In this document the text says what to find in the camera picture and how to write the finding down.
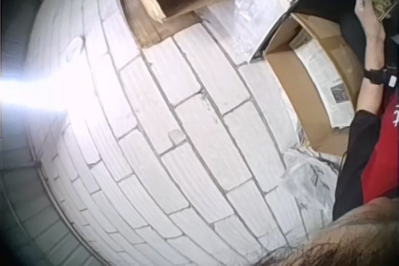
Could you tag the person's left hand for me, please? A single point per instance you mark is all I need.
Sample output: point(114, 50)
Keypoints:
point(371, 18)

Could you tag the person's left fingers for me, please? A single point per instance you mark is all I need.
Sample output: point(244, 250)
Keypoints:
point(363, 2)

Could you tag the black wrist band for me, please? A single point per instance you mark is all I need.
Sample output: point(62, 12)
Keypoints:
point(374, 76)

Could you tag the newspaper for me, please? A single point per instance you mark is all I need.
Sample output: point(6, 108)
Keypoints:
point(324, 73)

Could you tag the brown cardboard box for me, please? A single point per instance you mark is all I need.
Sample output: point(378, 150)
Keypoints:
point(286, 69)

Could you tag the clear bubble wrap sheet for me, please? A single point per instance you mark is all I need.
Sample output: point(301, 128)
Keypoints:
point(246, 13)

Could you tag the crumpled clear plastic sheet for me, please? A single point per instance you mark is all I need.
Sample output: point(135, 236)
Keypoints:
point(307, 182)

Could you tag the wooden crate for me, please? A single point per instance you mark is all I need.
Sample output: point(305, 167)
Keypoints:
point(146, 1)

